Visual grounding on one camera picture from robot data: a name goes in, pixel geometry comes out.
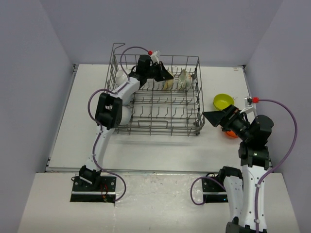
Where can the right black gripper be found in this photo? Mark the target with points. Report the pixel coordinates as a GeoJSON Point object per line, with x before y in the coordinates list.
{"type": "Point", "coordinates": [229, 115]}

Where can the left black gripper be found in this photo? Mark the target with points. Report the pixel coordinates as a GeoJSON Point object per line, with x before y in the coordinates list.
{"type": "Point", "coordinates": [163, 74]}

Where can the blue yellow patterned bowl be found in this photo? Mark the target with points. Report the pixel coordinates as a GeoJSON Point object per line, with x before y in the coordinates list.
{"type": "Point", "coordinates": [168, 83]}

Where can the lime green bowl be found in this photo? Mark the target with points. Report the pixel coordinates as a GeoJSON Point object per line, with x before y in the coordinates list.
{"type": "Point", "coordinates": [224, 98]}
{"type": "Point", "coordinates": [220, 105]}

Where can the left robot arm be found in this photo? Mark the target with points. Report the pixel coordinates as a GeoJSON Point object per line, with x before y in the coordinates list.
{"type": "Point", "coordinates": [105, 107]}

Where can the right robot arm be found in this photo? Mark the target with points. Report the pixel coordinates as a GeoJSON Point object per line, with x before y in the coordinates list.
{"type": "Point", "coordinates": [245, 186]}

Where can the orange flower patterned bowl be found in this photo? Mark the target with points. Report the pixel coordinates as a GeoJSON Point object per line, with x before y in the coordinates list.
{"type": "Point", "coordinates": [184, 80]}

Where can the white bowl back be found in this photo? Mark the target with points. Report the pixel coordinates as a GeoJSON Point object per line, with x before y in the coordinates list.
{"type": "Point", "coordinates": [120, 78]}

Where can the white bowl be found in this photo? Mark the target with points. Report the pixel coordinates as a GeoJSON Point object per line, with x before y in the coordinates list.
{"type": "Point", "coordinates": [120, 78]}
{"type": "Point", "coordinates": [126, 115]}

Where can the white bowl front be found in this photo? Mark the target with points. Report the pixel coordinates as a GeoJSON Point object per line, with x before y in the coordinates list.
{"type": "Point", "coordinates": [126, 115]}

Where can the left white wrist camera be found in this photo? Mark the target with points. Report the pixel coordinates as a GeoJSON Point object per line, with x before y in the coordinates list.
{"type": "Point", "coordinates": [155, 56]}

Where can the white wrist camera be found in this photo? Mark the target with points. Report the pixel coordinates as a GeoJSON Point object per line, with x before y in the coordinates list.
{"type": "Point", "coordinates": [250, 104]}
{"type": "Point", "coordinates": [155, 56]}

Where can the grey wire dish rack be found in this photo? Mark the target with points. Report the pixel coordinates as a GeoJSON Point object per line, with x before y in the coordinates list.
{"type": "Point", "coordinates": [168, 112]}

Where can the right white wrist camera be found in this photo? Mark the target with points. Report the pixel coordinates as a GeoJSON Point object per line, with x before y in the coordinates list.
{"type": "Point", "coordinates": [250, 104]}

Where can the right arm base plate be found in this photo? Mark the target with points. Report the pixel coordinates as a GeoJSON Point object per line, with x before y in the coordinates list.
{"type": "Point", "coordinates": [212, 192]}

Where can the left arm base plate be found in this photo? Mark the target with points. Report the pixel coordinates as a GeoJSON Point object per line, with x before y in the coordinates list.
{"type": "Point", "coordinates": [102, 192]}

